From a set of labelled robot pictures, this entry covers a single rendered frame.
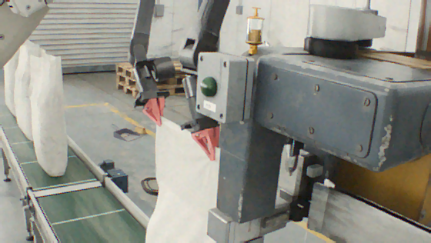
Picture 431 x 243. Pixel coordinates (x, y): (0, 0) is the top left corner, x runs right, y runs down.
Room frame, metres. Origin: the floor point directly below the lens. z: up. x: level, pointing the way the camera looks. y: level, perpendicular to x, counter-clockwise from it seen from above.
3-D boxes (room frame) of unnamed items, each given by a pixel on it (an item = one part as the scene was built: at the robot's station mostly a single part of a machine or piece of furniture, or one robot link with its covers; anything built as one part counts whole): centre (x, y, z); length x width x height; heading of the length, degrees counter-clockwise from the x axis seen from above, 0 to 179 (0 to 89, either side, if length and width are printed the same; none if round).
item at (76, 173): (2.93, 1.46, 0.34); 2.21 x 0.39 x 0.09; 36
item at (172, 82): (6.62, 0.92, 0.22); 1.21 x 0.84 x 0.14; 126
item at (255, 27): (0.64, -0.05, 1.37); 0.03 x 0.02 x 0.03; 36
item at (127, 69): (6.58, 0.94, 0.36); 1.20 x 0.82 x 0.14; 122
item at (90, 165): (2.91, 1.45, 0.35); 2.26 x 0.48 x 0.14; 36
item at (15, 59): (3.50, 1.88, 0.74); 0.47 x 0.20 x 0.72; 38
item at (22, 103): (2.95, 1.47, 0.74); 0.47 x 0.22 x 0.72; 37
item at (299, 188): (0.73, -0.18, 1.08); 0.03 x 0.01 x 0.13; 126
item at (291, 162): (0.80, -0.17, 1.11); 0.03 x 0.03 x 0.06
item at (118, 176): (2.34, 0.64, 0.35); 0.30 x 0.15 x 0.15; 36
